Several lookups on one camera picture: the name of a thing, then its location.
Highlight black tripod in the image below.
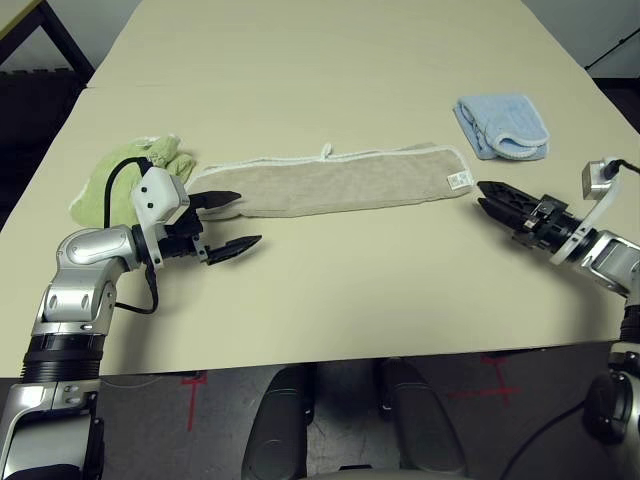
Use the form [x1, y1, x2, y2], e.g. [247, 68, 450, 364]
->
[583, 30, 640, 71]

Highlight dark grey robot left leg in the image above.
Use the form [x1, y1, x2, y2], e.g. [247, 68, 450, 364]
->
[241, 363, 317, 480]

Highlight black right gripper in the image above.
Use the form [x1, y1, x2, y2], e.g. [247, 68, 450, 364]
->
[476, 180, 584, 251]

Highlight dark grey robot leg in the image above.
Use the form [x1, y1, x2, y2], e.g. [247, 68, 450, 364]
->
[241, 363, 317, 480]
[377, 357, 469, 480]

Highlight crumpled light green towel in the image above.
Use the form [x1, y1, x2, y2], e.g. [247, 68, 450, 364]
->
[68, 132, 197, 227]

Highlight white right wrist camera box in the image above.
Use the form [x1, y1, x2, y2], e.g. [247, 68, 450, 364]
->
[549, 158, 624, 266]

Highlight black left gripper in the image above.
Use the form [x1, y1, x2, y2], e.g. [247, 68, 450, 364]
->
[161, 190, 264, 266]

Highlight folded light blue towel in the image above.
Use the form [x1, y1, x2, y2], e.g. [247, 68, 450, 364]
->
[453, 93, 551, 162]

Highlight black left camera cable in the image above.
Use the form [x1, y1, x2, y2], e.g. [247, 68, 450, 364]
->
[103, 157, 160, 316]

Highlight dark grey robot right leg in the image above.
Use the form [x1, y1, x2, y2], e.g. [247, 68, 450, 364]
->
[377, 357, 469, 480]

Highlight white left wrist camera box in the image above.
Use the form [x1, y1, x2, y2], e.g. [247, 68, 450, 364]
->
[130, 167, 190, 274]

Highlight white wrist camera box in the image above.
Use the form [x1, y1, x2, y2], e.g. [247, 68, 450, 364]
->
[549, 158, 624, 266]
[130, 167, 190, 274]

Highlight beige towel with white trim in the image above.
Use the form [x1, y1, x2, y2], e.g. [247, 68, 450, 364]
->
[189, 142, 474, 221]

